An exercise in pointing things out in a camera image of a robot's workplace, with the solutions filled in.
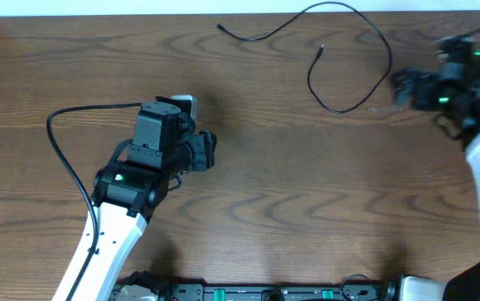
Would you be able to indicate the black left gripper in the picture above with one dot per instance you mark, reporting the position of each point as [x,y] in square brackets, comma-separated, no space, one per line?
[206,145]

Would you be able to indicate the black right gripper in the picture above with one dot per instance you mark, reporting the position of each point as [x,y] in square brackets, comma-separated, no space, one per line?
[426,79]

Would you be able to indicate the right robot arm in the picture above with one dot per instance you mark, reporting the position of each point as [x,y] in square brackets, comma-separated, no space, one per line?
[453,94]

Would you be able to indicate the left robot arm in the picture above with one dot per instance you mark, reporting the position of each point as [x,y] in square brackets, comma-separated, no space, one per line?
[127,190]

